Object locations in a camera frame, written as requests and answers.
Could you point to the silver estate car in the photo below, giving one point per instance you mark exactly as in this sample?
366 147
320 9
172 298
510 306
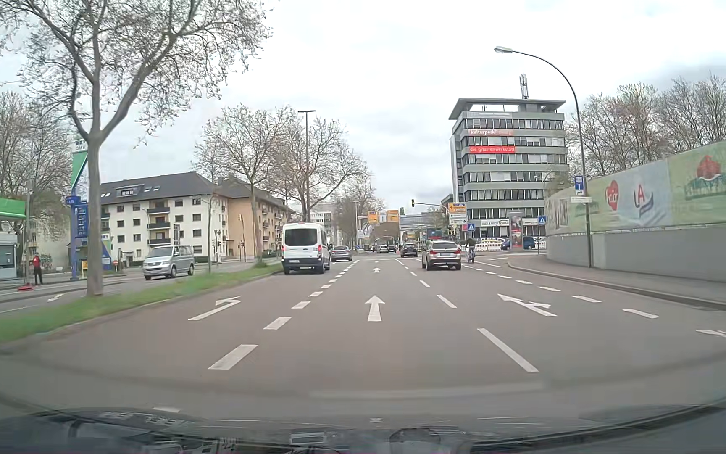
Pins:
442 255

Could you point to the grass median strip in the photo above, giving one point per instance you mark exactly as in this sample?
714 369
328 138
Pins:
86 309

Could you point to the white apartment building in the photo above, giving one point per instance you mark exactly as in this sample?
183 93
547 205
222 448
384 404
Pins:
161 217

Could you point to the blue car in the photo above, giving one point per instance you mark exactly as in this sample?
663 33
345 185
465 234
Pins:
520 243

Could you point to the red white barrier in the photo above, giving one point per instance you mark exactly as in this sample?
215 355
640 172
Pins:
488 245

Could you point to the orange detour sign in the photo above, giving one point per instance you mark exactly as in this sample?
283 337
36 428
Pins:
457 208

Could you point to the black car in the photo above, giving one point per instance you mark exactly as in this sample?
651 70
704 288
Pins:
409 250

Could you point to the person on bicycle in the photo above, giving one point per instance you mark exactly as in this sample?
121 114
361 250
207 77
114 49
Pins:
471 249

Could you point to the grey asphalt road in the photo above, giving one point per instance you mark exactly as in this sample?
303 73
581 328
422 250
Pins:
401 353

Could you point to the blue pedestrian crossing sign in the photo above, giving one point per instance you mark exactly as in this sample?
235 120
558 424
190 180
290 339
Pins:
541 222

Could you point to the dark grey car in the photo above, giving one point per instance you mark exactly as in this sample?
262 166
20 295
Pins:
341 253

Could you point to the bare trees behind wall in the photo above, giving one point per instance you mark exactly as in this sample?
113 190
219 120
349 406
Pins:
665 126

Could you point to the bare trees behind station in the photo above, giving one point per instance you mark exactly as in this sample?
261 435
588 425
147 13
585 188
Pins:
13 157

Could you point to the grey glass office building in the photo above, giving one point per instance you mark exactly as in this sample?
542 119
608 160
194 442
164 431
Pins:
508 164

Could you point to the yellow direction signs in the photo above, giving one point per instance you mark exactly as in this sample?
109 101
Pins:
383 217

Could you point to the blue petrol price pylon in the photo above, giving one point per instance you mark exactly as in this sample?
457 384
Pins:
78 208

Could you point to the wall with painted billboards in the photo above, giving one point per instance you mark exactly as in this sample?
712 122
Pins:
672 220

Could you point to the grey side road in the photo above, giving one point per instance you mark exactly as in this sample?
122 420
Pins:
29 299

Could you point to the tall double street lamp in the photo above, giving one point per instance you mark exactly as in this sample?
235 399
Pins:
306 164

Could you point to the red advertising column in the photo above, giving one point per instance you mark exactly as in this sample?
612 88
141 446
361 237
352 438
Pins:
515 230

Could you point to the car's own bonnet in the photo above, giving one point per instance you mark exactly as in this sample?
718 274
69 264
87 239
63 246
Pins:
363 435

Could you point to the white van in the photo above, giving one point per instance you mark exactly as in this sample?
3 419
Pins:
304 248

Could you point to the road markings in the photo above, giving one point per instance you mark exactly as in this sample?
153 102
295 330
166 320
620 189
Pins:
506 349

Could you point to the large bare tree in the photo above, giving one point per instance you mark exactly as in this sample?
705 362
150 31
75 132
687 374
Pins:
94 189

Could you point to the silver minivan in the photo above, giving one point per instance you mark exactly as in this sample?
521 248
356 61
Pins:
168 261

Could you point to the grey pavement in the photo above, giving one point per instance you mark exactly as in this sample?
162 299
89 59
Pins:
659 280

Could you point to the curved street lamp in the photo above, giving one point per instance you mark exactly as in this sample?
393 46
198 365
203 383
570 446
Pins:
580 164

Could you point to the beige apartment building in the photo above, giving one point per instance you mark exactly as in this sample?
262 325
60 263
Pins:
256 220

